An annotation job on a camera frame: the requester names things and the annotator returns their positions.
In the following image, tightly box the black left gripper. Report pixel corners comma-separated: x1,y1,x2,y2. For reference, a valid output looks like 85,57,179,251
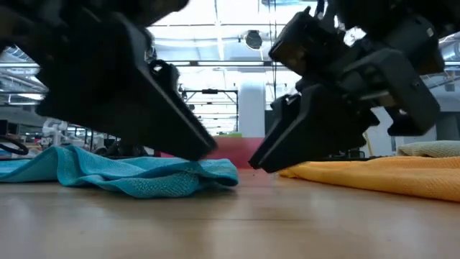
35,10,219,162

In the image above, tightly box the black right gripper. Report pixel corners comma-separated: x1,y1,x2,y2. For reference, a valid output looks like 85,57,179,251
257,48,441,173

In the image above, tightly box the orange microfiber towel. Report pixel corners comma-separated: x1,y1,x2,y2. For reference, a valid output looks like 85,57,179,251
278,156,460,202

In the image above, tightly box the blue microfiber towel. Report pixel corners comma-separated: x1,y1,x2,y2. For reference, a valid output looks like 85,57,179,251
0,145,239,199

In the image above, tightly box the pale green microfiber towel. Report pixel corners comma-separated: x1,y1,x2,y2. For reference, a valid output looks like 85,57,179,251
397,140,460,158

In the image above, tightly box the white building column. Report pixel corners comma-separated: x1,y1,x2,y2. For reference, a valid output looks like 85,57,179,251
238,81,267,138

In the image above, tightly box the red plastic bin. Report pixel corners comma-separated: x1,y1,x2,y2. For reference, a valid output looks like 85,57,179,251
160,136,265,170

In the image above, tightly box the white robot figure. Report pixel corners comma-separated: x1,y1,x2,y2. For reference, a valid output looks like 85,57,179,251
42,118,69,147

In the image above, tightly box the black hanging cable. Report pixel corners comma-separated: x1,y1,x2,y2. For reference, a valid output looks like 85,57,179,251
267,0,278,100

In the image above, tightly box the black metal frame rig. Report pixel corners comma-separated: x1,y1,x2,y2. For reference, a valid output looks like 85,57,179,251
180,88,239,132

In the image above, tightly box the large ceiling cable reel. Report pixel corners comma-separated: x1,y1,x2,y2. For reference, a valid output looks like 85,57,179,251
244,30,264,50

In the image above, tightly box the black looped cable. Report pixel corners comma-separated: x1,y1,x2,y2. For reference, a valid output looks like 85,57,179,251
0,135,29,156

